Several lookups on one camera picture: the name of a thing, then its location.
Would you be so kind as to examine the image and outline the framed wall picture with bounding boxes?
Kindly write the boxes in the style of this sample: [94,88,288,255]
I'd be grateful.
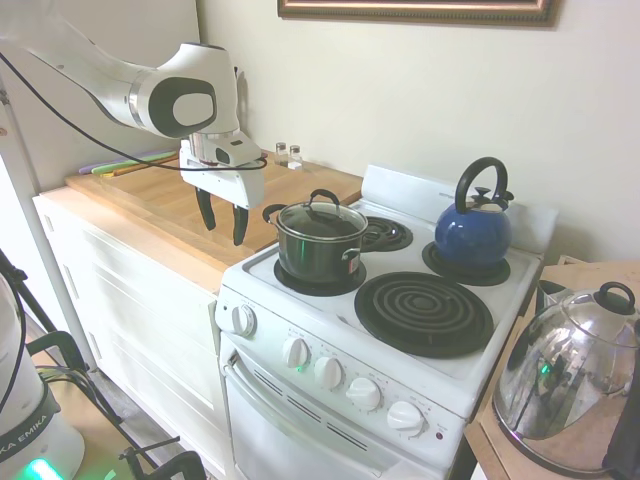
[277,0,565,28]

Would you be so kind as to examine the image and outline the black base cable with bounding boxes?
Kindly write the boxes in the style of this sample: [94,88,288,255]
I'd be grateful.
[0,267,28,416]

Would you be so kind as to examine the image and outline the dark green C-clamp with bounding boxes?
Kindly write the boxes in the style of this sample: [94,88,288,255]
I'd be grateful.
[25,329,92,372]
[118,447,207,480]

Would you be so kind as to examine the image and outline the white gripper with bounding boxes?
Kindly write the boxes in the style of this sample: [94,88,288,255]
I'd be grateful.
[178,140,265,247]

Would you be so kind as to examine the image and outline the black camera cable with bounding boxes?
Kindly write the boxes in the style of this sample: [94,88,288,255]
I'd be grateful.
[0,51,270,172]

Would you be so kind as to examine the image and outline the colourful cutting boards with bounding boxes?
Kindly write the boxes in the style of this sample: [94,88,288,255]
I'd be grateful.
[78,148,169,176]

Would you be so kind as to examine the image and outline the green flexible cutting mat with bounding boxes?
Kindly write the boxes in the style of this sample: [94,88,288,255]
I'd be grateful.
[91,151,180,179]

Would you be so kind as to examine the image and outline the small black coil burner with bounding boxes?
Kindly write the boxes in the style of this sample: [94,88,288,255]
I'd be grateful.
[273,257,368,298]
[358,215,415,253]

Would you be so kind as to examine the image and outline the stainless steel electric kettle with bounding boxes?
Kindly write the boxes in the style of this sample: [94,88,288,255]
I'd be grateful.
[492,279,640,475]

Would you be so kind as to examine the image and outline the black cooking pot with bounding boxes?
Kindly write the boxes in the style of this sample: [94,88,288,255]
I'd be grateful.
[263,202,370,284]

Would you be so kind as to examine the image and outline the white stove knob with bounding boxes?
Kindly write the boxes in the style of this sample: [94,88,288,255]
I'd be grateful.
[386,400,427,439]
[345,377,383,413]
[230,303,259,337]
[313,355,345,391]
[281,337,312,369]

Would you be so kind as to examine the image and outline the large wooden cutting board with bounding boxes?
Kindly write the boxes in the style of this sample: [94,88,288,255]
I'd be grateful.
[64,153,365,275]

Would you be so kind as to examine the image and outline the large black coil burner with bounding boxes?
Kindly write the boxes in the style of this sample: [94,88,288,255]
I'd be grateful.
[421,240,512,288]
[354,271,495,359]

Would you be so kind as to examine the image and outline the white electric stove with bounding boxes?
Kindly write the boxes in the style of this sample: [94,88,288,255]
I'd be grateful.
[215,163,560,480]

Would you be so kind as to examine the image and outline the glass pot lid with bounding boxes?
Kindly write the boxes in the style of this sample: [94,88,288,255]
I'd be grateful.
[276,188,370,240]

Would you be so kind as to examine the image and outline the orange flexible cutting mat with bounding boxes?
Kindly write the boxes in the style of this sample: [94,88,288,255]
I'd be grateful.
[112,157,180,177]

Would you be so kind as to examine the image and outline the black camera stand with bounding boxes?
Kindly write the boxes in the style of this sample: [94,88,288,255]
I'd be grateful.
[0,248,59,336]

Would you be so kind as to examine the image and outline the blue stovetop kettle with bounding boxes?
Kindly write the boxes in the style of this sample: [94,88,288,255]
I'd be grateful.
[433,156,515,267]

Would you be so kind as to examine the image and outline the white oven door handle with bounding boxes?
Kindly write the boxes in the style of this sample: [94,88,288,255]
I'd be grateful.
[222,351,394,472]

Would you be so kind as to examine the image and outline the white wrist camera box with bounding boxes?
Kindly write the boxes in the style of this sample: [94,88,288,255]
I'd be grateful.
[209,134,262,167]

